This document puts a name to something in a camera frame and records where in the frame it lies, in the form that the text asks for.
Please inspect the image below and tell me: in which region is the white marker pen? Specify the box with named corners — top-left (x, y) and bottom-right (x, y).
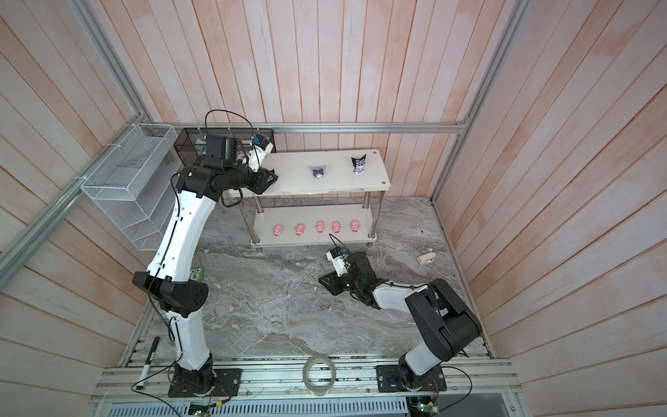
top-left (135, 336), bottom-right (160, 391)

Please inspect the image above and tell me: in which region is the green frog block toy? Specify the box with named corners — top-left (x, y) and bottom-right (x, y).
top-left (189, 268), bottom-right (205, 283)

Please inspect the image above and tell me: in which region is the black mesh basket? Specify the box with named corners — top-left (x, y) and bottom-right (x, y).
top-left (174, 127), bottom-right (275, 177)

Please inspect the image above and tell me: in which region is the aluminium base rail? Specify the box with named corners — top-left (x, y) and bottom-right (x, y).
top-left (90, 355), bottom-right (523, 403)

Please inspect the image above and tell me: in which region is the pink small toy right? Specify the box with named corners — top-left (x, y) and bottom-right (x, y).
top-left (417, 252), bottom-right (437, 265)

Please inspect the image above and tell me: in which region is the clear tape roll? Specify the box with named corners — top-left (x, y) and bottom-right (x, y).
top-left (302, 354), bottom-right (337, 396)

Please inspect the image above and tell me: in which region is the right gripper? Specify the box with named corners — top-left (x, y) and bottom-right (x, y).
top-left (319, 269), bottom-right (364, 296)

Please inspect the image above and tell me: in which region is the black purple figure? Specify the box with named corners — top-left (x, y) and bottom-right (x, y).
top-left (351, 155), bottom-right (367, 175)

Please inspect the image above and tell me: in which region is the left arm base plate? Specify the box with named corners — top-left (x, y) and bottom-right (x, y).
top-left (168, 367), bottom-right (242, 398)

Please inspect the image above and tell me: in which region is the white two-tier shelf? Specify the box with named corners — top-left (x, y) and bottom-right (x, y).
top-left (241, 149), bottom-right (390, 248)

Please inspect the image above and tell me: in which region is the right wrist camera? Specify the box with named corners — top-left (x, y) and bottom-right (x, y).
top-left (327, 248), bottom-right (349, 277)

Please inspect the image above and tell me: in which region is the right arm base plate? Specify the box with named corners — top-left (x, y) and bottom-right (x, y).
top-left (375, 365), bottom-right (447, 393)

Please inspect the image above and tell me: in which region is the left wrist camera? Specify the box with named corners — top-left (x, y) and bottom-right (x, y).
top-left (248, 134), bottom-right (274, 172)

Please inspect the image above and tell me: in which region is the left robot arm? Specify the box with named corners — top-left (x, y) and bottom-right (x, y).
top-left (132, 134), bottom-right (278, 396)

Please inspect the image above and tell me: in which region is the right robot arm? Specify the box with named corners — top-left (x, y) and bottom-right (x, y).
top-left (318, 248), bottom-right (482, 393)

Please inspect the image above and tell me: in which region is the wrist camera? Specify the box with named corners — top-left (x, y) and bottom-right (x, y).
top-left (248, 134), bottom-right (274, 172)
top-left (327, 248), bottom-right (349, 277)

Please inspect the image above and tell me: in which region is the white wire mesh rack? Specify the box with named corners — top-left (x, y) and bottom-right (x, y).
top-left (82, 123), bottom-right (182, 251)

